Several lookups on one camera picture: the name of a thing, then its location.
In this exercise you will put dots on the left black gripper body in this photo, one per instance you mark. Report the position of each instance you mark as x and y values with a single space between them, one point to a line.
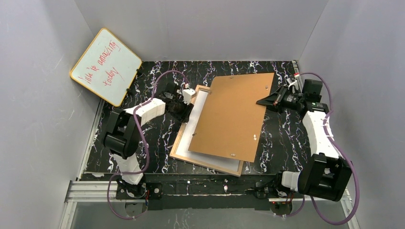
184 110

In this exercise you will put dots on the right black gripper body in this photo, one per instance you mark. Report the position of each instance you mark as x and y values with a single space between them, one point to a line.
278 98

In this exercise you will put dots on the frame backing board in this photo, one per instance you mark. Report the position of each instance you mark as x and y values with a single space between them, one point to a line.
231 115

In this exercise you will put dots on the printed photo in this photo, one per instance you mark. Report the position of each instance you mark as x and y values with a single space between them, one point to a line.
180 149

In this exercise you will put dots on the wooden picture frame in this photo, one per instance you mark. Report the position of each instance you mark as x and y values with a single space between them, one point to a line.
205 143

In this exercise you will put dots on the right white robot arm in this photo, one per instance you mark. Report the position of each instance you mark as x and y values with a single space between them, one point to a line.
319 151

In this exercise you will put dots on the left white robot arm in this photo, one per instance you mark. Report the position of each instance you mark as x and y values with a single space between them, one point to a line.
123 132

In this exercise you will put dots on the whiteboard with red writing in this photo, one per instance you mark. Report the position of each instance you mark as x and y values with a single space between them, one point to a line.
107 68

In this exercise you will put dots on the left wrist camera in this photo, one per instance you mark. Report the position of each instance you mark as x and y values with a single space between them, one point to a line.
188 94

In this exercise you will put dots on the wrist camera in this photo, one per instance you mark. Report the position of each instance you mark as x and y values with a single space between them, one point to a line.
293 83
188 94

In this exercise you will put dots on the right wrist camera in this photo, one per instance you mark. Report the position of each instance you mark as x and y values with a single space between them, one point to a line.
293 83

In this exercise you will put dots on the aluminium rail base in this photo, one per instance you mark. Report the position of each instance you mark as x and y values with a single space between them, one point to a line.
171 183

